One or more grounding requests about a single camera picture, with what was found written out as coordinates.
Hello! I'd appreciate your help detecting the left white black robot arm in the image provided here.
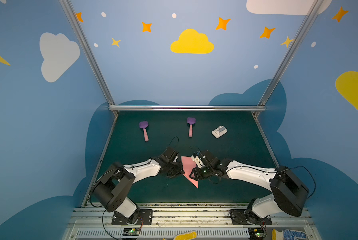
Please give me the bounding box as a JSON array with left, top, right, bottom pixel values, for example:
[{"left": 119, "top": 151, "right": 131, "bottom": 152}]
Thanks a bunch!
[{"left": 90, "top": 147, "right": 184, "bottom": 225}]

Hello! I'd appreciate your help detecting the blue white glove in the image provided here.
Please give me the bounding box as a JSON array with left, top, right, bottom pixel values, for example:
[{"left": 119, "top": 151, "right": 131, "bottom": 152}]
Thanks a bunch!
[{"left": 271, "top": 229, "right": 307, "bottom": 240}]

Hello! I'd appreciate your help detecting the right green circuit board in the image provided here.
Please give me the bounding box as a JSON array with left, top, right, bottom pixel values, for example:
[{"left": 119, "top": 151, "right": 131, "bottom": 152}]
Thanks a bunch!
[{"left": 248, "top": 228, "right": 266, "bottom": 240}]

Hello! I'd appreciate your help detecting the left aluminium frame post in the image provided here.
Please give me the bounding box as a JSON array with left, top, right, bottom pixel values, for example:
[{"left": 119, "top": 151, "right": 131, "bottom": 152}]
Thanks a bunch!
[{"left": 59, "top": 0, "right": 115, "bottom": 107}]

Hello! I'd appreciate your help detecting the left green circuit board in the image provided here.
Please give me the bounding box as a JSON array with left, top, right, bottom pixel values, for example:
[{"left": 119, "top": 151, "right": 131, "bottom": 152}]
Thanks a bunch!
[{"left": 122, "top": 228, "right": 141, "bottom": 237}]

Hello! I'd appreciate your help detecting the yellow glove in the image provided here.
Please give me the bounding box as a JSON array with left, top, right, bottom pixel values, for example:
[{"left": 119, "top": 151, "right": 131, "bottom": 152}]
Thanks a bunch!
[{"left": 173, "top": 231, "right": 197, "bottom": 240}]

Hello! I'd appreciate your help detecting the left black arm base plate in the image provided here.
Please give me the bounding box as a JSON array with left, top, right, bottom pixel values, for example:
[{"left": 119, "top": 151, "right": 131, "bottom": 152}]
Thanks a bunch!
[{"left": 112, "top": 209, "right": 153, "bottom": 226}]

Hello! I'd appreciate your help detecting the aluminium frame post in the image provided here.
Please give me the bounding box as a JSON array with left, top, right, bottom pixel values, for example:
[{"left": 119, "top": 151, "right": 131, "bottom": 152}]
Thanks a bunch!
[
  {"left": 258, "top": 0, "right": 324, "bottom": 109},
  {"left": 59, "top": 0, "right": 115, "bottom": 107}
]

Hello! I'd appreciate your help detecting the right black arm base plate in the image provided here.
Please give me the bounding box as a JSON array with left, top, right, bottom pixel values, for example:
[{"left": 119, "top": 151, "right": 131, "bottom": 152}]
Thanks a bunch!
[{"left": 228, "top": 209, "right": 272, "bottom": 225}]

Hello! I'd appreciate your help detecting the right aluminium frame post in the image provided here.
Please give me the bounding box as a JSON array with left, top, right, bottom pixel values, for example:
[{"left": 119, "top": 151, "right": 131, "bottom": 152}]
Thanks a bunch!
[{"left": 258, "top": 0, "right": 324, "bottom": 109}]

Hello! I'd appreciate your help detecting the green circuit board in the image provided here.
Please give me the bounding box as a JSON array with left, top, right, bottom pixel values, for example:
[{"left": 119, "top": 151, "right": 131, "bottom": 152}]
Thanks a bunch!
[
  {"left": 248, "top": 228, "right": 266, "bottom": 240},
  {"left": 122, "top": 228, "right": 141, "bottom": 237}
]

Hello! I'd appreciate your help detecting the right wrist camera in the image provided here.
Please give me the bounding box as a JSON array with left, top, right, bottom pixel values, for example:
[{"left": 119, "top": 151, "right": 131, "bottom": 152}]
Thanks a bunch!
[{"left": 191, "top": 155, "right": 204, "bottom": 168}]

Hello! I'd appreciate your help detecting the right purple pink spatula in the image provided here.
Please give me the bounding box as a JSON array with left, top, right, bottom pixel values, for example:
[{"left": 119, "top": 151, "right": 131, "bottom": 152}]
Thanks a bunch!
[{"left": 187, "top": 117, "right": 196, "bottom": 138}]

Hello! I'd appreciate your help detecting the aluminium front rail base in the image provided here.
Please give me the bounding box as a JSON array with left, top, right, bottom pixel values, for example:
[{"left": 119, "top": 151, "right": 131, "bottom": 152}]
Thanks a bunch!
[{"left": 63, "top": 203, "right": 322, "bottom": 240}]

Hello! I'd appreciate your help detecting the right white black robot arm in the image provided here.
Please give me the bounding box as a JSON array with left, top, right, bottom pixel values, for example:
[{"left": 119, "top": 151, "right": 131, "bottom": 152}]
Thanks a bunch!
[{"left": 190, "top": 150, "right": 309, "bottom": 224}]

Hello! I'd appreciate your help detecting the horizontal aluminium frame bar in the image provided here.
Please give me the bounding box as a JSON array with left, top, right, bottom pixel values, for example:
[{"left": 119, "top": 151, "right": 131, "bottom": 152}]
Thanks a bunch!
[{"left": 109, "top": 105, "right": 266, "bottom": 112}]

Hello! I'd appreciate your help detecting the pink square paper sheet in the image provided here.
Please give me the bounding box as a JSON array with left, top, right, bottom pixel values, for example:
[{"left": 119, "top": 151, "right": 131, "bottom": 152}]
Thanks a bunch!
[{"left": 181, "top": 157, "right": 198, "bottom": 189}]

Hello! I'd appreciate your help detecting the white small plastic device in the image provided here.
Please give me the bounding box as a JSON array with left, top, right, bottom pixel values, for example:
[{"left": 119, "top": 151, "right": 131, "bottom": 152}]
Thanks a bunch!
[{"left": 211, "top": 126, "right": 227, "bottom": 139}]

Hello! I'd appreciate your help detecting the left purple pink spatula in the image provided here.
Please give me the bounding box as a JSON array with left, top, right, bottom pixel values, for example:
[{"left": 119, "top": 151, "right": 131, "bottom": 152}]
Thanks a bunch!
[{"left": 139, "top": 121, "right": 149, "bottom": 142}]

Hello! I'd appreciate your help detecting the purple pink spatula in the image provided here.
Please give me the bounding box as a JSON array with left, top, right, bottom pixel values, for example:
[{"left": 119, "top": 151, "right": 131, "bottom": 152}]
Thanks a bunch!
[
  {"left": 187, "top": 117, "right": 196, "bottom": 138},
  {"left": 139, "top": 121, "right": 149, "bottom": 142}
]

